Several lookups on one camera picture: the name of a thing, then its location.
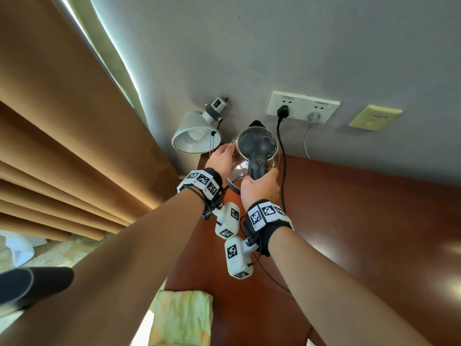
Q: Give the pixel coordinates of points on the tan curtain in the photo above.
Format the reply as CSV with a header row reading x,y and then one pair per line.
x,y
72,122

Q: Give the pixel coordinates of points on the person's left hand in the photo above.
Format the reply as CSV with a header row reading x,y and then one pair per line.
x,y
219,160

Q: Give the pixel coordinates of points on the white sheer curtain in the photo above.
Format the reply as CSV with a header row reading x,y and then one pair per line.
x,y
21,248

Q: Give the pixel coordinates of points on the person's right hand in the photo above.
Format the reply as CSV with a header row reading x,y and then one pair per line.
x,y
261,190

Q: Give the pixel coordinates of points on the white cone lamp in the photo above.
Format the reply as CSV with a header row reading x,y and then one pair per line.
x,y
191,133

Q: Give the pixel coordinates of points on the person's right forearm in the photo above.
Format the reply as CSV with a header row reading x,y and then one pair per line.
x,y
342,295

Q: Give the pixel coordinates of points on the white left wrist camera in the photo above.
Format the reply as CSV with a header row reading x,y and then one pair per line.
x,y
228,221

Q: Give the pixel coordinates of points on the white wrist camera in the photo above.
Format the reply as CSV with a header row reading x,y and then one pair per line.
x,y
237,259
228,221

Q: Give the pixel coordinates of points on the black grey sleeve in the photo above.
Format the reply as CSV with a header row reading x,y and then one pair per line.
x,y
43,282

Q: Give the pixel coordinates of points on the red-brown wooden table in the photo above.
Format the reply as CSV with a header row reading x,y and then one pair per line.
x,y
360,230

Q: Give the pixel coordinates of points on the yellow cleaning cloth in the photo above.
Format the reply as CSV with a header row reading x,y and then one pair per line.
x,y
180,320

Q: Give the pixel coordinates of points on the steel electric kettle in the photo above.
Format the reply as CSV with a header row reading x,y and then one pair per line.
x,y
257,144

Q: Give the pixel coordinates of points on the person's left forearm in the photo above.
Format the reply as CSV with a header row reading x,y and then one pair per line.
x,y
108,277

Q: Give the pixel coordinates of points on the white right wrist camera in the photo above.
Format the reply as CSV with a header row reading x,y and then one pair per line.
x,y
237,259

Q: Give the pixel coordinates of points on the yellow wall plate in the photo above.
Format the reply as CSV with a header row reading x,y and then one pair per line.
x,y
374,118

